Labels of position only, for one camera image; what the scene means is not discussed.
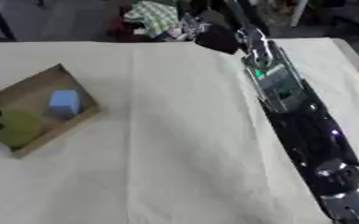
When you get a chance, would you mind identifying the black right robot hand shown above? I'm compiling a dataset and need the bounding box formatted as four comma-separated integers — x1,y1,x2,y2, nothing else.
178,8,244,55

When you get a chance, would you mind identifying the green round toy fruit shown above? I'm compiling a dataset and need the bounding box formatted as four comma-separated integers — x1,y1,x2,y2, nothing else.
0,108,42,149

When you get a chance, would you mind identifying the tan cardboard box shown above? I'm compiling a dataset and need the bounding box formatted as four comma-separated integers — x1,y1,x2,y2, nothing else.
0,63,103,159

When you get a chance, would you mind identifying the green white checked cloth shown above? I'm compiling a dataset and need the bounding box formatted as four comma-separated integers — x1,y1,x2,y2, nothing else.
123,0,183,39

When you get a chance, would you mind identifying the blue block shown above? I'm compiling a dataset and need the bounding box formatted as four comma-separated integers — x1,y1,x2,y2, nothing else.
46,89,83,117

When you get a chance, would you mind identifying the dark red bag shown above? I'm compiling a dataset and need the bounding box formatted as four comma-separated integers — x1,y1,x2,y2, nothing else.
106,5,142,43

